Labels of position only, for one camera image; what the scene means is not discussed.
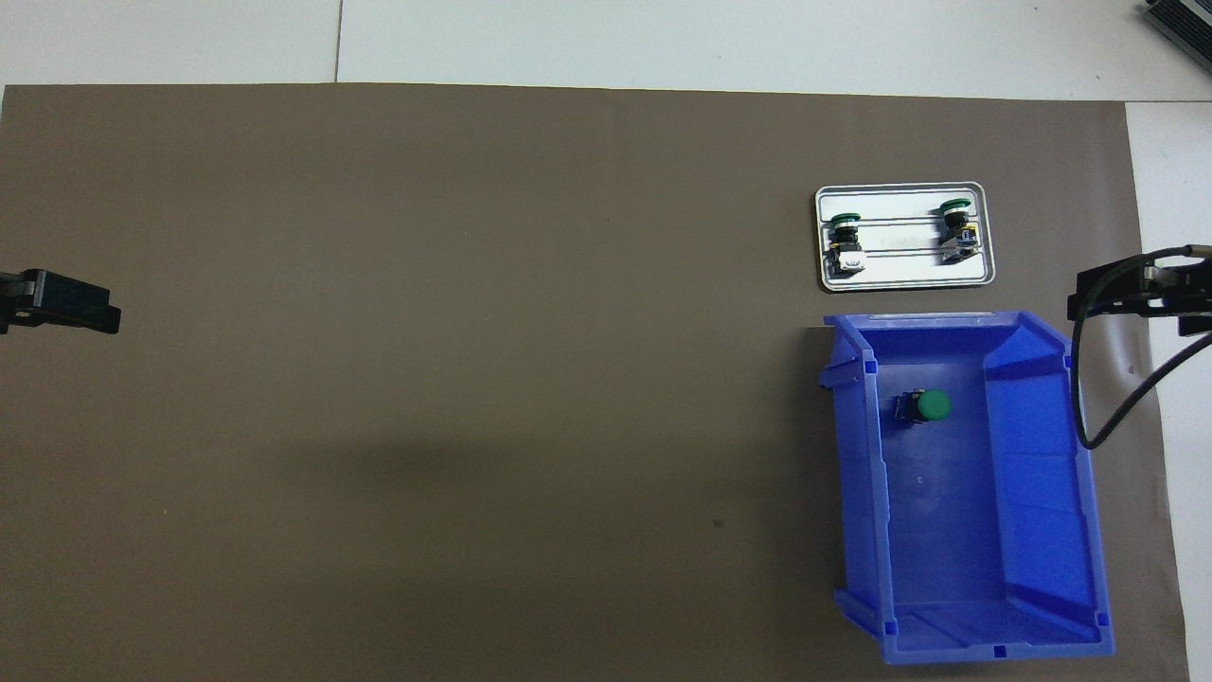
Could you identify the blue plastic storage bin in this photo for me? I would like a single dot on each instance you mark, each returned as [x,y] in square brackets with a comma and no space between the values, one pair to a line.
[947,521]

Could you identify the green mushroom push button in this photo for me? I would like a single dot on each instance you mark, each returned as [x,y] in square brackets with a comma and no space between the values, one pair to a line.
[956,232]
[933,405]
[846,242]

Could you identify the grey ribbed device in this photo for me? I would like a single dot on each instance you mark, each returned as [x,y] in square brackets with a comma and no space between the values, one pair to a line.
[1184,17]

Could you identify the brown table mat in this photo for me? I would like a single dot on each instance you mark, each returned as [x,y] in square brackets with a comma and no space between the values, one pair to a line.
[473,284]

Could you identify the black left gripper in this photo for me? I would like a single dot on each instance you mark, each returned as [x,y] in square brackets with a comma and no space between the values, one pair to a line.
[14,301]

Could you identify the grey metal tray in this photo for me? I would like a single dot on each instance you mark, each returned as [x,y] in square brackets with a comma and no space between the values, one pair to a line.
[900,270]

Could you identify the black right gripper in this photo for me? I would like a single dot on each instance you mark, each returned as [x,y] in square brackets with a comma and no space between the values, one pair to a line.
[1179,296]

